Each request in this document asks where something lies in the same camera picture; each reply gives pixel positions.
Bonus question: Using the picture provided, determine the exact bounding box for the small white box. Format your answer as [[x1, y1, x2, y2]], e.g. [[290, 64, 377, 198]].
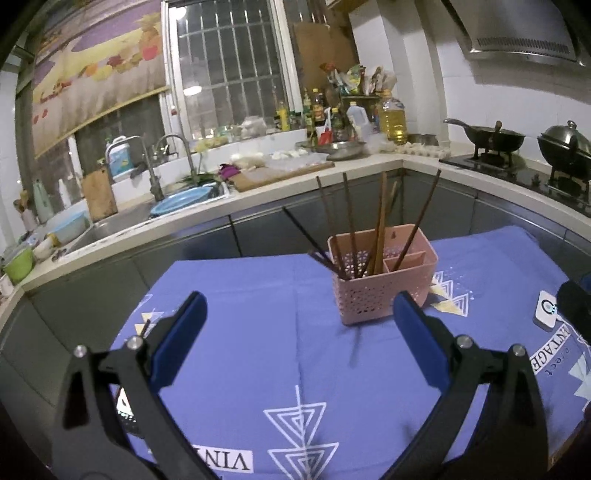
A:
[[534, 290, 560, 331]]

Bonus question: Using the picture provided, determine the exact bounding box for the black pot with lid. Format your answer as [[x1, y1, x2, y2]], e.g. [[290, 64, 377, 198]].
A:
[[537, 120, 590, 195]]

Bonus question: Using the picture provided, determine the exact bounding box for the brown wooden chopstick thin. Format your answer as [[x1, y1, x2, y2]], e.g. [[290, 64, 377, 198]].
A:
[[342, 173, 359, 278]]

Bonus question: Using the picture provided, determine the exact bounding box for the large wooden chopping board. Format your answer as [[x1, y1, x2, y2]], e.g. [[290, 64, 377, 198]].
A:
[[228, 161, 335, 193]]

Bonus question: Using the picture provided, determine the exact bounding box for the black gas stove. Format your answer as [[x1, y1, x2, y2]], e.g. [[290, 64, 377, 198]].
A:
[[440, 152, 590, 217]]

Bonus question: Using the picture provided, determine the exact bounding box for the blue printed tablecloth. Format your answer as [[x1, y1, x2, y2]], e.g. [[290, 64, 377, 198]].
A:
[[115, 226, 590, 479]]

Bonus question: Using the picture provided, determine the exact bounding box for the reddish brown chopstick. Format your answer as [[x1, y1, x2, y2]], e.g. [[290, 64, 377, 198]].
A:
[[315, 176, 349, 280]]

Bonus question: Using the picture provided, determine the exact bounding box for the steel kitchen faucet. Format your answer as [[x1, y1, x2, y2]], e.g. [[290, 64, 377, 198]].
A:
[[105, 135, 164, 202]]

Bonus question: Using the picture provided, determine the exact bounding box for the wooden cutting board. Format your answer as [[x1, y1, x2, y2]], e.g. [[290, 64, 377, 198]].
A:
[[81, 166, 118, 223]]

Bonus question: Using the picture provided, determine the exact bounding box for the black chopstick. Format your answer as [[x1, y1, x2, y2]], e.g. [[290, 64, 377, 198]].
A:
[[281, 207, 348, 280]]

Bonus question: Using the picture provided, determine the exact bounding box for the steel range hood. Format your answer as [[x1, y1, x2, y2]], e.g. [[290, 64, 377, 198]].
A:
[[443, 0, 590, 69]]

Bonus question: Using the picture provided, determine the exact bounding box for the steel bowl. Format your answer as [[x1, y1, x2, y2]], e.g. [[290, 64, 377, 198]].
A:
[[310, 141, 365, 161]]

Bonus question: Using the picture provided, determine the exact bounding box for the green plastic bowl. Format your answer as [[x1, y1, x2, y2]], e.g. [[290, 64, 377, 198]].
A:
[[2, 245, 35, 284]]

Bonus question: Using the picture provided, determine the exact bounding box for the black wok with handle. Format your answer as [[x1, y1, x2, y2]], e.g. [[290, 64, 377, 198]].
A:
[[443, 118, 525, 159]]

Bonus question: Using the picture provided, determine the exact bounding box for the yellow cooking oil bottle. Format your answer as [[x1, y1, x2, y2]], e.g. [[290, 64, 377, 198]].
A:
[[378, 89, 408, 145]]

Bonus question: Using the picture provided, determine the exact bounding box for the fruit pattern window blind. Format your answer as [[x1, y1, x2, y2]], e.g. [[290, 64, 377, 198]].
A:
[[31, 1, 166, 157]]

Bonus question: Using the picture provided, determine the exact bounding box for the blue detergent jug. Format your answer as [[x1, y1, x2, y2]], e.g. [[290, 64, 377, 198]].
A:
[[105, 136, 133, 177]]

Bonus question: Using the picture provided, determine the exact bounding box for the dark brown wooden chopstick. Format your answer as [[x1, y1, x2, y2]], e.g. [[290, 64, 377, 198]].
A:
[[393, 169, 442, 272]]

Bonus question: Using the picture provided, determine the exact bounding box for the blue plastic basin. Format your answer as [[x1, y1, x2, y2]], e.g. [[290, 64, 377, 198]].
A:
[[150, 185, 216, 218]]

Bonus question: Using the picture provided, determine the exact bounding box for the pink perforated utensil basket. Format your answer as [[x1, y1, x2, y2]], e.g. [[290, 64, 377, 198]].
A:
[[328, 224, 439, 326]]

